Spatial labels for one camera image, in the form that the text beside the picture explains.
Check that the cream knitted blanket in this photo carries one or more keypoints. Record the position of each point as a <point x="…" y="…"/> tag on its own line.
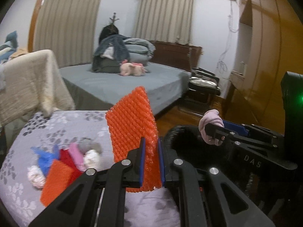
<point x="30" y="82"/>

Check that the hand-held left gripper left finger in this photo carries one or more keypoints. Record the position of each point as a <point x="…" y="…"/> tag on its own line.
<point x="141" y="165"/>

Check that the pink pig plush toy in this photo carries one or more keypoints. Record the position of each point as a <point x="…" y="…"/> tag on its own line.
<point x="130" y="68"/>

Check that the brown wooden window frame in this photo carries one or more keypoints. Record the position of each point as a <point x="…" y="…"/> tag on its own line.
<point x="33" y="26"/>

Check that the black waste bin with bag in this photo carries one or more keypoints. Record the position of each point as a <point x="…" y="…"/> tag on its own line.
<point x="184" y="141"/>

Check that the brown wooden wardrobe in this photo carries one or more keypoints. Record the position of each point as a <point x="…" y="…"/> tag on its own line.
<point x="260" y="52"/>

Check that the orange foam net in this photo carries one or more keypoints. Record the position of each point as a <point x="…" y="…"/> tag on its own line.
<point x="132" y="123"/>
<point x="56" y="182"/>

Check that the white sock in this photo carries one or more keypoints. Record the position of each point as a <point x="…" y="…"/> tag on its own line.
<point x="35" y="176"/>
<point x="91" y="158"/>

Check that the pink foam sheet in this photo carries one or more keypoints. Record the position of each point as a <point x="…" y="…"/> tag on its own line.
<point x="77" y="156"/>

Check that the grey floral blanket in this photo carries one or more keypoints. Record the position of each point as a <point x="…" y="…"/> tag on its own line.
<point x="71" y="125"/>

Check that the red foam net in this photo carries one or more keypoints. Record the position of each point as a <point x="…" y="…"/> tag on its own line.
<point x="67" y="158"/>

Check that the coat rack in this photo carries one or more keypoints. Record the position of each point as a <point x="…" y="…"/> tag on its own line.
<point x="114" y="19"/>

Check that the grey bed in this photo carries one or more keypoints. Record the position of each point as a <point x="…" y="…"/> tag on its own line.
<point x="142" y="85"/>

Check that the pink sock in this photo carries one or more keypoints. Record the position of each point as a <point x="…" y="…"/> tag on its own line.
<point x="209" y="120"/>

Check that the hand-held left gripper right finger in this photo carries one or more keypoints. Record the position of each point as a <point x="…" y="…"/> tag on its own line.
<point x="161" y="167"/>

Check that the grey folded quilt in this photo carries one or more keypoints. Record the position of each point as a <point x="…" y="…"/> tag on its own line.
<point x="139" y="49"/>

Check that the narrow beige curtain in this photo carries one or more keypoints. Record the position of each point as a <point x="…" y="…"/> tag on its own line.
<point x="163" y="16"/>

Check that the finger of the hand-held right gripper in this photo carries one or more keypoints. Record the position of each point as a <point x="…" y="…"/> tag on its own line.
<point x="220" y="132"/>
<point x="236" y="128"/>

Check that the pile of clothes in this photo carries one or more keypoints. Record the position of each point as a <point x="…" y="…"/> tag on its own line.
<point x="11" y="45"/>

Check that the blue foam net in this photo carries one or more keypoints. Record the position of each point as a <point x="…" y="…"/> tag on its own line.
<point x="46" y="163"/>

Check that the black metal chair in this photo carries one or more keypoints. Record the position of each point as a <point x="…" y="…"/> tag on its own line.
<point x="201" y="94"/>

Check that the patterned chair cushion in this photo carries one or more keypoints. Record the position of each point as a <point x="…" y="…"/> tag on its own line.
<point x="204" y="82"/>

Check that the dark grey folded blanket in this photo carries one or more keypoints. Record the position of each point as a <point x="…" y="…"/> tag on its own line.
<point x="104" y="65"/>

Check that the grey sock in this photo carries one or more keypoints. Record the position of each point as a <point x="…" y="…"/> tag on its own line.
<point x="88" y="145"/>

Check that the black coat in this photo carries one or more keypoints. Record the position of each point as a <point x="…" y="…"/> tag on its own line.
<point x="109" y="32"/>

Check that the brown wooden headboard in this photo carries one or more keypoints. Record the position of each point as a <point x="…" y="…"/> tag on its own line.
<point x="175" y="54"/>

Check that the wide beige curtain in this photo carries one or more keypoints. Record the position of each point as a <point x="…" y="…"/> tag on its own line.
<point x="68" y="19"/>

